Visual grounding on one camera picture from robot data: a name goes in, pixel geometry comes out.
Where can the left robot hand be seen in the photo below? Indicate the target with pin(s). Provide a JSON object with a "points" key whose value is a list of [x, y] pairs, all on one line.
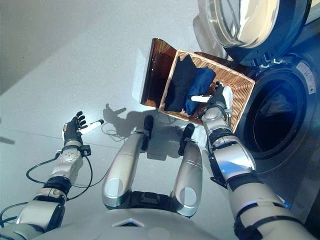
{"points": [[72, 132]]}

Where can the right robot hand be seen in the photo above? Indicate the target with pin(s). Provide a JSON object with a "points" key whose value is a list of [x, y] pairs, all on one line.
{"points": [[218, 97]]}

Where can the blue cloth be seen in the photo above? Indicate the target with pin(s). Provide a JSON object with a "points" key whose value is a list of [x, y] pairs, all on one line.
{"points": [[200, 82]]}

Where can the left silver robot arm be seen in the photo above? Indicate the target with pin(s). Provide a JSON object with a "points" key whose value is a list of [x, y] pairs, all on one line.
{"points": [[65, 160]]}

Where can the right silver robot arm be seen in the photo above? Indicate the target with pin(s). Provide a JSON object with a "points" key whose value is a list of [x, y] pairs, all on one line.
{"points": [[232, 160]]}

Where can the round glass washing machine door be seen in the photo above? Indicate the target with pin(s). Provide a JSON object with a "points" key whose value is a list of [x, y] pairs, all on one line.
{"points": [[245, 22]]}

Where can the grey front-load washing machine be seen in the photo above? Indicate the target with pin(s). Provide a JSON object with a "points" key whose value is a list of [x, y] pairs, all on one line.
{"points": [[300, 137]]}

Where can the wicker laundry basket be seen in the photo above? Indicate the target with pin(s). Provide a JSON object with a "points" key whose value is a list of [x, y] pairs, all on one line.
{"points": [[237, 82]]}

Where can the black folded cloth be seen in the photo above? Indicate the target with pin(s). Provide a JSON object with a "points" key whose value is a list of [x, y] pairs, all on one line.
{"points": [[180, 85]]}

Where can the left silver robot leg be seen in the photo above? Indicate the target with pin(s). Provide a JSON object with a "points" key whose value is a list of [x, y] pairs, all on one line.
{"points": [[120, 165]]}

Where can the silver robot leg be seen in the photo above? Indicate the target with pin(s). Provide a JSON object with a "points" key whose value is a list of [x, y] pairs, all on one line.
{"points": [[120, 165], [187, 175]]}

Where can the brown glossy side table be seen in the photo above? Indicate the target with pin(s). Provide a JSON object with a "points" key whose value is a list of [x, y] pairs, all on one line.
{"points": [[155, 82]]}

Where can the right silver robot leg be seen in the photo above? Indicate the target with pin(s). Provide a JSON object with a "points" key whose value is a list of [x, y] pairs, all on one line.
{"points": [[187, 175]]}

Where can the silver robot torso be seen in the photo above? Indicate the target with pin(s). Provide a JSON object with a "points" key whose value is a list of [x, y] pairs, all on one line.
{"points": [[137, 227]]}

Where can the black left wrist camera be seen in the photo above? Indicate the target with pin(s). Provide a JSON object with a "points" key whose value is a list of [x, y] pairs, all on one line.
{"points": [[85, 150]]}

